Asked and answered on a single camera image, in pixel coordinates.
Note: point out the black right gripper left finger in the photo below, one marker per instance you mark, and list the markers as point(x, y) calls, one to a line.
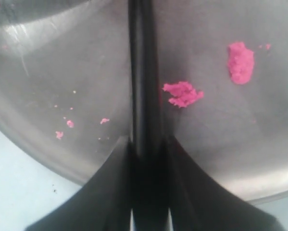
point(103, 204)

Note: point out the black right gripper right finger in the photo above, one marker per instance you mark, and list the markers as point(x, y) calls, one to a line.
point(198, 203)

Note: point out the pink crumb upper right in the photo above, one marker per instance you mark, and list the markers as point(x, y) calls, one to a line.
point(240, 63)

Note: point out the pink crumb lower right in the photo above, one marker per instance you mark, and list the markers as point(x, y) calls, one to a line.
point(183, 94)

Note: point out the pink crumb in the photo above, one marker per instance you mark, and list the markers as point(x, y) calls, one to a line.
point(183, 94)
point(240, 63)

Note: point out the round steel plate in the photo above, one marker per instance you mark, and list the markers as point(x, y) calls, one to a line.
point(64, 85)

